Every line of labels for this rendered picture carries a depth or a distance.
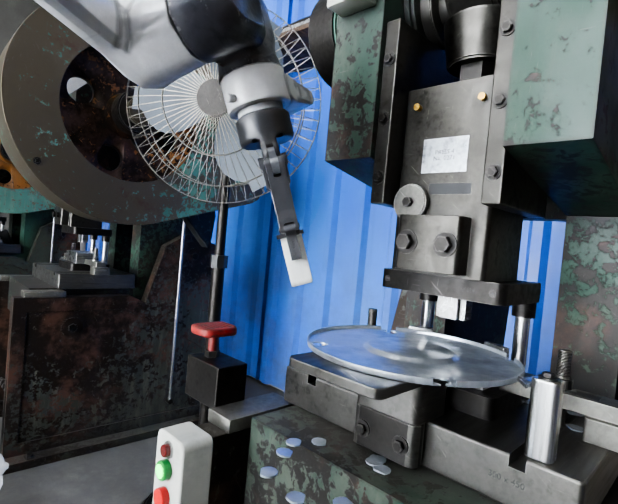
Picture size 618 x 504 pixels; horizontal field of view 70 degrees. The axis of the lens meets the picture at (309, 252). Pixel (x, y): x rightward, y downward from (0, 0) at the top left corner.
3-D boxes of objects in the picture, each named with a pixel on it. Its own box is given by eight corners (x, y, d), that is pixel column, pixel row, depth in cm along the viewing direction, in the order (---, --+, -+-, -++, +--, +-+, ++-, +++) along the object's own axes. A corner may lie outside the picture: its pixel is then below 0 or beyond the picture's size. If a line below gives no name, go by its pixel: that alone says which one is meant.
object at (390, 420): (366, 516, 45) (379, 385, 44) (276, 459, 54) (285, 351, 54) (473, 448, 62) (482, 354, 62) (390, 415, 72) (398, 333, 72)
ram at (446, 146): (469, 281, 56) (493, 47, 55) (373, 268, 66) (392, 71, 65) (518, 281, 68) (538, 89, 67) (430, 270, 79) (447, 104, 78)
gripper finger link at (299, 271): (301, 232, 61) (301, 232, 60) (312, 281, 61) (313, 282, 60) (279, 237, 61) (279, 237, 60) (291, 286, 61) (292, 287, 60)
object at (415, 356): (470, 338, 76) (470, 333, 76) (576, 398, 47) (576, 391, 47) (305, 323, 75) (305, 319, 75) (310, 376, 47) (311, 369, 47)
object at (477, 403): (490, 422, 58) (493, 399, 58) (369, 379, 72) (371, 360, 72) (531, 398, 70) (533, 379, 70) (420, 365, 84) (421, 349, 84)
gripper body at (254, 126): (237, 129, 64) (252, 191, 64) (231, 112, 55) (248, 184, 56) (287, 117, 64) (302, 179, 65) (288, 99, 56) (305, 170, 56)
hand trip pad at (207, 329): (202, 375, 73) (206, 329, 73) (184, 365, 77) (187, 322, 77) (237, 369, 78) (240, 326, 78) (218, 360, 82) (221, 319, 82)
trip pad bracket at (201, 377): (209, 481, 71) (219, 362, 70) (179, 457, 78) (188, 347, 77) (239, 470, 75) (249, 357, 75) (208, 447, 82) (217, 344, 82)
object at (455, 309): (461, 321, 67) (464, 297, 67) (433, 315, 70) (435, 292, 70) (471, 320, 69) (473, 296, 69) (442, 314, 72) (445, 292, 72)
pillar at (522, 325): (521, 382, 68) (530, 292, 67) (506, 378, 69) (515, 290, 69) (526, 380, 69) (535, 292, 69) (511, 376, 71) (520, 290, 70)
